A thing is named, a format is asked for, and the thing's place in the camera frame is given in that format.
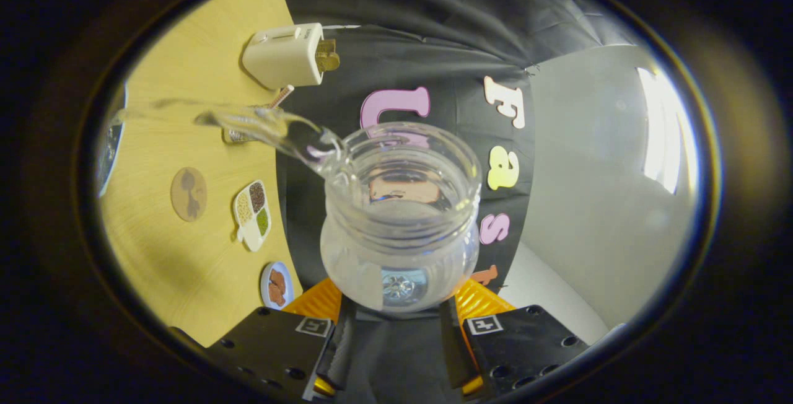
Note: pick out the black backdrop cloth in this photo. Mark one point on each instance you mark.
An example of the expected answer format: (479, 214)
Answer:
(403, 20)

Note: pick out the brown toast slice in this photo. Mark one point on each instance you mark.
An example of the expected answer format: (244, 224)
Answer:
(328, 56)

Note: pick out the round cork coaster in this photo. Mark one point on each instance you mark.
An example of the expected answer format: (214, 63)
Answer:
(188, 194)

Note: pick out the pink straw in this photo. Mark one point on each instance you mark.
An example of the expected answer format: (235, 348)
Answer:
(282, 96)

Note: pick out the pale green cup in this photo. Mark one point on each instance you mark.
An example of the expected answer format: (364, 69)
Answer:
(110, 150)

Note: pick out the wooden table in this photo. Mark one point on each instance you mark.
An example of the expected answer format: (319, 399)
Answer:
(161, 267)

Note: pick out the white divided grain dish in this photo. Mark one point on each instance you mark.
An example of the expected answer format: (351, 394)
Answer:
(251, 215)

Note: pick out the blue plate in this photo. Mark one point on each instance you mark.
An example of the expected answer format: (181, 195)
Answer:
(265, 280)

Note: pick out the brown meat slice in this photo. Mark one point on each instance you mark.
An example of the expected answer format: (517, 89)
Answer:
(277, 277)
(276, 296)

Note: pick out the white toaster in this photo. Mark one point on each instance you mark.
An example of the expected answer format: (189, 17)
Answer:
(282, 56)

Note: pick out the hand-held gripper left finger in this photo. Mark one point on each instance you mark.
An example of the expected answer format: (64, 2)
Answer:
(339, 354)

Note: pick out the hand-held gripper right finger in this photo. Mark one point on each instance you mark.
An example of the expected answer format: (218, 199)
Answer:
(455, 354)

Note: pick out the clear plastic bottle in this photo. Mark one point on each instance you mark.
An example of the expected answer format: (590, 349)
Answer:
(403, 255)

